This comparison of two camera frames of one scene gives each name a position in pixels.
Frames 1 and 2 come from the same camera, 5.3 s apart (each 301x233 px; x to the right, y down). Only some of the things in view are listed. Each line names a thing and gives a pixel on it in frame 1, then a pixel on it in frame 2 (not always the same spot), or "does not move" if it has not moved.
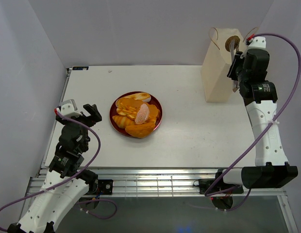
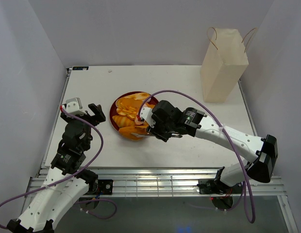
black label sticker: x=80 y=68 does not move
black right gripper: x=238 y=59 to x=163 y=137
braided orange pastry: x=125 y=110 does not move
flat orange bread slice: x=154 y=110 does not move
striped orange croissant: x=123 y=121 does not move
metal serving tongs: x=232 y=45 to x=138 y=135
